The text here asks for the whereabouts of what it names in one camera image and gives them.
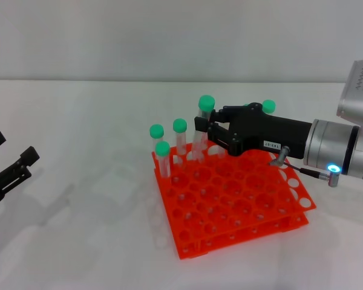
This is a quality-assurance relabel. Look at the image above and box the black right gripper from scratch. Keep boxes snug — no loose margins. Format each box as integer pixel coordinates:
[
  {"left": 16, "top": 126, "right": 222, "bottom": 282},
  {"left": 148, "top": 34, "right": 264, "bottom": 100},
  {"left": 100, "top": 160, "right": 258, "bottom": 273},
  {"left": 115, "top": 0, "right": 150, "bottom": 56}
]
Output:
[{"left": 194, "top": 101, "right": 313, "bottom": 160}]

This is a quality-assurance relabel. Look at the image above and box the orange test tube rack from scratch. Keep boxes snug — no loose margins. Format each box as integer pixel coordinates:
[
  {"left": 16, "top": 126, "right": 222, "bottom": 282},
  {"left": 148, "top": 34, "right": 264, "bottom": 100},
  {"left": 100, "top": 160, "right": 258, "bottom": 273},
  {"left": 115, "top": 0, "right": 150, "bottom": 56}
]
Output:
[{"left": 151, "top": 147, "right": 318, "bottom": 260}]

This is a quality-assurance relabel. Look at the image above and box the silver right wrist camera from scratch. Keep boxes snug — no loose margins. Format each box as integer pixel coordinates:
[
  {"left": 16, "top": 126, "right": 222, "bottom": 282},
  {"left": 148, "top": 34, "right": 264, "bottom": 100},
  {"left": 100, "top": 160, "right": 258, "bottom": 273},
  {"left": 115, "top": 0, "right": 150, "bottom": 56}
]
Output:
[{"left": 335, "top": 60, "right": 363, "bottom": 127}]

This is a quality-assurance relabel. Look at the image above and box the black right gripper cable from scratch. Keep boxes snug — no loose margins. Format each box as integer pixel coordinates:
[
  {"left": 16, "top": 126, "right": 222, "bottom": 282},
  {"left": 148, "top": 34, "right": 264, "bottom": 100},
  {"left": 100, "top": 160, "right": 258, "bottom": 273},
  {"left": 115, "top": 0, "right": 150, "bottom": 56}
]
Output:
[{"left": 268, "top": 146, "right": 342, "bottom": 188}]

